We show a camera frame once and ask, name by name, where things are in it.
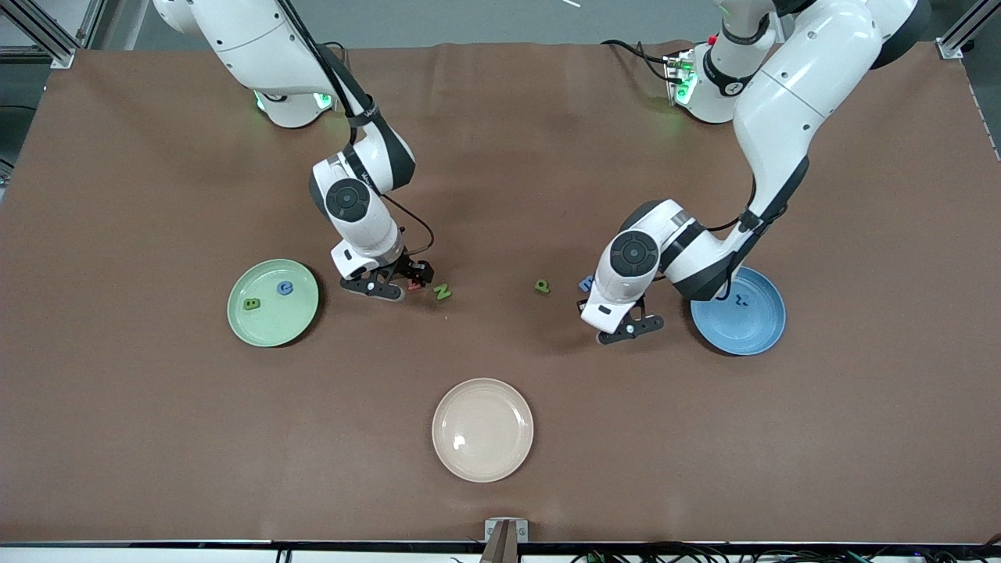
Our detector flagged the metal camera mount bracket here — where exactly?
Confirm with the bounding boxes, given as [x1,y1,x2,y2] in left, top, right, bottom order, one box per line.
[481,518,529,563]

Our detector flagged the blue plate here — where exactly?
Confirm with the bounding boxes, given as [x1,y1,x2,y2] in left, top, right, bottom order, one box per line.
[690,265,787,357]

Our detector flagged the green plate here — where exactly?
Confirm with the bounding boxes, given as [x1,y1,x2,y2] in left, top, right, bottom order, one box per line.
[227,259,320,348]

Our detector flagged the beige plate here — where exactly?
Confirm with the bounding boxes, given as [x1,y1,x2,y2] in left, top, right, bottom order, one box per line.
[432,378,535,483]

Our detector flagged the brown table mat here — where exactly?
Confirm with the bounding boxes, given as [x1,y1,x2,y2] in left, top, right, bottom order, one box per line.
[0,41,1001,546]

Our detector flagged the aluminium frame profile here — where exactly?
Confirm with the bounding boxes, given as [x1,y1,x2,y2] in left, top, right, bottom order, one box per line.
[937,0,988,60]
[76,0,108,49]
[0,0,77,70]

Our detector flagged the black left arm base cable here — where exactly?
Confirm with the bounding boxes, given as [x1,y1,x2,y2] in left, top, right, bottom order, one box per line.
[601,38,675,83]

